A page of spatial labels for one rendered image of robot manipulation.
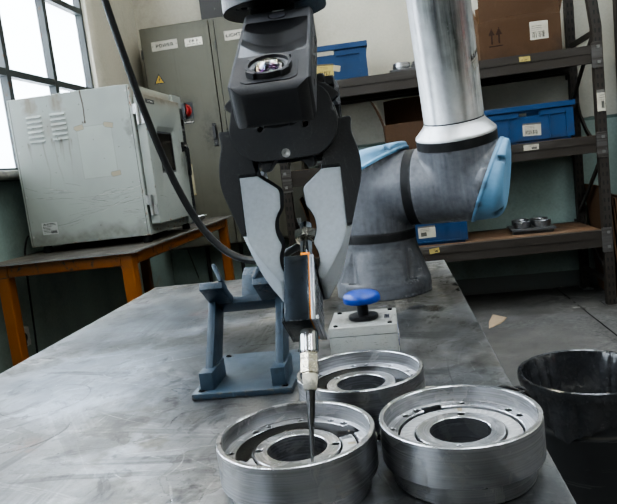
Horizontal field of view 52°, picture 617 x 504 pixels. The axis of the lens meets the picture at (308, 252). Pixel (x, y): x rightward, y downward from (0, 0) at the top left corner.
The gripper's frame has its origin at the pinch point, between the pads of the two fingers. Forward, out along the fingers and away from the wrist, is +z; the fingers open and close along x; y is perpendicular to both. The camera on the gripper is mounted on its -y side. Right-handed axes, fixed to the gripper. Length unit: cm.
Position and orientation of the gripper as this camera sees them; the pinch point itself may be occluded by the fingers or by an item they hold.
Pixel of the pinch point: (303, 284)
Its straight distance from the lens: 44.0
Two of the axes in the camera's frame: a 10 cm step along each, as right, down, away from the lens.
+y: 1.1, -1.5, 9.8
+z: 1.2, 9.8, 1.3
